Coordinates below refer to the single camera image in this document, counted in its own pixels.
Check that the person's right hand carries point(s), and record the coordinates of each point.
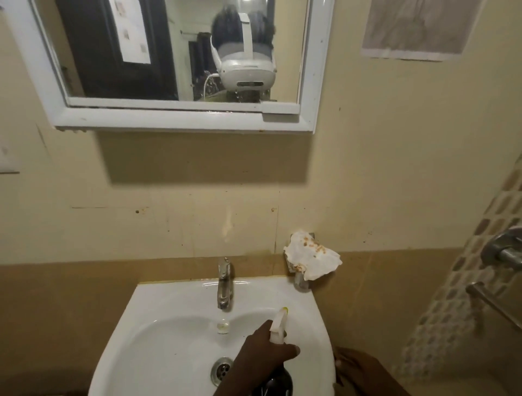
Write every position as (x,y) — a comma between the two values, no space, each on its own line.
(363,375)

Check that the paper sheet with drawing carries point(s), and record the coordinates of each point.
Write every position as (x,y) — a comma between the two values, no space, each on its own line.
(420,28)

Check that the person's left hand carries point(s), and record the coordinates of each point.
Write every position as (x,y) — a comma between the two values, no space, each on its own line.
(253,363)

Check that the white switch socket panel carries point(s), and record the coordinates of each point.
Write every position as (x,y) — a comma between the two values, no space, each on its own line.
(8,157)

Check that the crumpled stained white paper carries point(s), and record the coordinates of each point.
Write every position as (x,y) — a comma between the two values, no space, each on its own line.
(312,257)

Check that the white wash basin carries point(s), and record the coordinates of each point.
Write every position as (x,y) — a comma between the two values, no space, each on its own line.
(163,346)

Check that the chrome faucet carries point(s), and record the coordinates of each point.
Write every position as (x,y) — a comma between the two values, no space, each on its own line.
(224,293)

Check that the black spray bottle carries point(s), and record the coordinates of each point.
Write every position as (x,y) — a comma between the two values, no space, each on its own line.
(279,330)

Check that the white framed mirror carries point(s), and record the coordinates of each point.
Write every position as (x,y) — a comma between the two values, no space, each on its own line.
(183,114)

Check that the chrome sink drain strainer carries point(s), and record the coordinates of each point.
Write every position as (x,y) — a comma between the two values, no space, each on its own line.
(222,371)

